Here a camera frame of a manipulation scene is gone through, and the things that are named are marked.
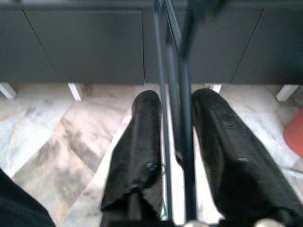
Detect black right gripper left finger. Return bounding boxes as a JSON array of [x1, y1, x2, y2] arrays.
[[100, 89, 165, 227]]

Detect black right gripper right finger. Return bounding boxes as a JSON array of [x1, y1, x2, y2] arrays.
[[191, 88, 303, 227]]

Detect green plastic hanger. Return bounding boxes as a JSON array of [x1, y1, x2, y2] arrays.
[[159, 163, 168, 219]]

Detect orange bin green liner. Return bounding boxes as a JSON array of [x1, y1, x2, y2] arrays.
[[284, 110, 303, 158]]

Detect silver metal clothes rack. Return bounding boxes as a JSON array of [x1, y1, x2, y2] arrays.
[[152, 0, 228, 227]]

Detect black TV cabinet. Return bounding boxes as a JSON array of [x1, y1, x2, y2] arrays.
[[0, 0, 303, 102]]

